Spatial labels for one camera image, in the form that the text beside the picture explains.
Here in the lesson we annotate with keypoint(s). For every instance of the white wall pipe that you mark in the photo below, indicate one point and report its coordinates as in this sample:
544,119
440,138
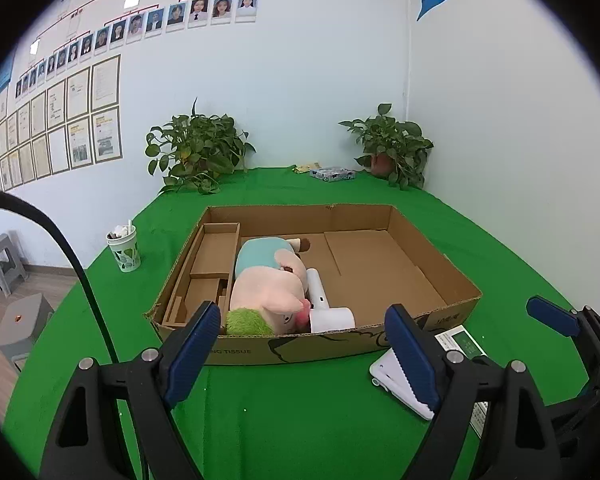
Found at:
408,35

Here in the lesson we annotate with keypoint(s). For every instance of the pink pig plush toy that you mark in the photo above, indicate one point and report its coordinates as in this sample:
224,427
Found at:
265,290

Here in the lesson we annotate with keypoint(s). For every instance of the blue and white tissue packet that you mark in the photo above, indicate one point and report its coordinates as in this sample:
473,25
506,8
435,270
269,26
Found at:
332,174

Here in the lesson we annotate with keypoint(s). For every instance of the yellow paper packet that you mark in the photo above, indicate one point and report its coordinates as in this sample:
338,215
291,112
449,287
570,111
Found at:
307,167

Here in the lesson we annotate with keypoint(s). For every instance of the grey plastic stool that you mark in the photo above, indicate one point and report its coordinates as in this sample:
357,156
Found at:
7,260

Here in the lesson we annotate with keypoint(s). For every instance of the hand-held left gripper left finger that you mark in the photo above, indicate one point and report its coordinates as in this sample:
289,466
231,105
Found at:
190,355

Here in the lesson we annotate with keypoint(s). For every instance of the blue wall poster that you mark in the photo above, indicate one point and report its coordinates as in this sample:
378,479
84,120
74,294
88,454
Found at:
5,75

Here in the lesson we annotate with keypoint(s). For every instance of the green tablecloth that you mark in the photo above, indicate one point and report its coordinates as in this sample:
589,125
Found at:
290,410

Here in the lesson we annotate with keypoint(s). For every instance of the white plastic device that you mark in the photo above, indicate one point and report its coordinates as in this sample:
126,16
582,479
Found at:
387,372

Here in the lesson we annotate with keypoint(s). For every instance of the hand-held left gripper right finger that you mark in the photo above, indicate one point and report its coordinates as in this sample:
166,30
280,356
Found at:
412,360

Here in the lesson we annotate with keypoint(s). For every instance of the green plant in red pot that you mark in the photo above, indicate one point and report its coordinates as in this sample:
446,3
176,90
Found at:
390,145

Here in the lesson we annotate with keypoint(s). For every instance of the white and green patterned cup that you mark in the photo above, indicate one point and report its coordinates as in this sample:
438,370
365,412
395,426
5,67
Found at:
125,255

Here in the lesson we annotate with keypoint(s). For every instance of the grey stool with orange dot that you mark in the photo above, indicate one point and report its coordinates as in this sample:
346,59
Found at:
22,325

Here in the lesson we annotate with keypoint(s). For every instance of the row of portrait photos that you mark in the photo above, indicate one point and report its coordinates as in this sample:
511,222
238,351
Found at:
180,15

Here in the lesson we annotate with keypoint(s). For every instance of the white handheld lint remover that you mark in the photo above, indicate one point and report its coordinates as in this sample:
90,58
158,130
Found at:
332,319

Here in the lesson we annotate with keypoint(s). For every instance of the bushy potted green plant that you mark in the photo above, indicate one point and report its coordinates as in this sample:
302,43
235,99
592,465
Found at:
200,145

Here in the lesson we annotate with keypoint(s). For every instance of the narrow brown cardboard box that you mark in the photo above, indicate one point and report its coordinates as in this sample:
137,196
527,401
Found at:
215,255

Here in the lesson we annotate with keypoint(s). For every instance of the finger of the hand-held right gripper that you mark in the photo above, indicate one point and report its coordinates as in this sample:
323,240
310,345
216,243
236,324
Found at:
552,315
580,415

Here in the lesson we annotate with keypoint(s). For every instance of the large cardboard box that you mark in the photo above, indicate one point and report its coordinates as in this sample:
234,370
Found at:
380,260

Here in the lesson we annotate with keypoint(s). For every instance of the wall of framed certificates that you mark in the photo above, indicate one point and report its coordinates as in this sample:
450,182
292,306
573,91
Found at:
55,125

